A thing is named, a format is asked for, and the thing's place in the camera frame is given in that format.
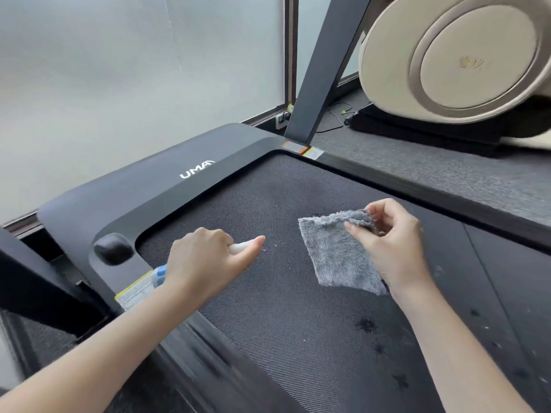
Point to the dark textured treadmill belt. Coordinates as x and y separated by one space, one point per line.
280 322

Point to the small white warning sticker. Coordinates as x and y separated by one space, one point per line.
313 153

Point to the person's right hand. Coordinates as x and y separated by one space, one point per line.
396 249

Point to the person's right thumb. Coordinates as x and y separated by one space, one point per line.
359 236

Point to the white wall power outlet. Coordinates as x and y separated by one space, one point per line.
281 120

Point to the grey fluffy cleaning cloth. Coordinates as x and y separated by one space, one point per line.
331 249

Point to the black treadmill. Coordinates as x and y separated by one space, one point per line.
172 167

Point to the orange grey label strip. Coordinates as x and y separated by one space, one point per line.
295 147

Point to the person's left forearm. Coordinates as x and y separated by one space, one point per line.
99 352

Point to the black rounded treadmill knob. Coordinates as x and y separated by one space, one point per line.
113 249

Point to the person's right forearm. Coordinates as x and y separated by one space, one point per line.
452 352

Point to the yellow white warning sticker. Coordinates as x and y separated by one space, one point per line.
131 294

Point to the beige massage chair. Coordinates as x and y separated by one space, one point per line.
456 60

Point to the person's left thumb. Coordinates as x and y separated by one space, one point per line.
246 252

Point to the person's left hand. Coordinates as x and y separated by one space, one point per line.
202 266

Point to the black treadmill upright post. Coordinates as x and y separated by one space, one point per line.
320 68
34 283

